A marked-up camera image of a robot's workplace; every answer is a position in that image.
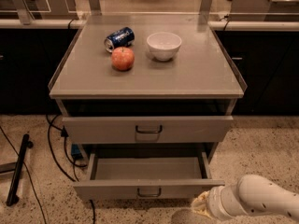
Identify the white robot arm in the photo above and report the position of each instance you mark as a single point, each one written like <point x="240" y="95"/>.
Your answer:
<point x="251" y="195"/>

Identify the red apple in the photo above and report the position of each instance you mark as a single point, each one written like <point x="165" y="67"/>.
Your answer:
<point x="122" y="58"/>

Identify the grey top drawer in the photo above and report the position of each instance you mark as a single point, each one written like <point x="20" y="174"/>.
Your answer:
<point x="128" y="130"/>

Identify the padded gripper body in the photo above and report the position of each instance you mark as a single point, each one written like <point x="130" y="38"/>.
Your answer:
<point x="213" y="200"/>

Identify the grey drawer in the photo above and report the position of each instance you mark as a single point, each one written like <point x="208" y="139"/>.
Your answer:
<point x="128" y="130"/>
<point x="146" y="178"/>

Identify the blue soda can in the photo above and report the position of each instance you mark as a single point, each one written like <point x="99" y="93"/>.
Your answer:
<point x="124" y="37"/>

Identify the grey drawer cabinet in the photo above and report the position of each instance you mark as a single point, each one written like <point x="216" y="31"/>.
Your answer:
<point x="200" y="80"/>

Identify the black floor stand leg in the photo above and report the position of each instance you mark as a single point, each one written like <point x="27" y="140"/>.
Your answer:
<point x="12" y="197"/>

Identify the white ceramic bowl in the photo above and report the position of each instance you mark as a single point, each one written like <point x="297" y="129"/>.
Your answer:
<point x="163" y="46"/>

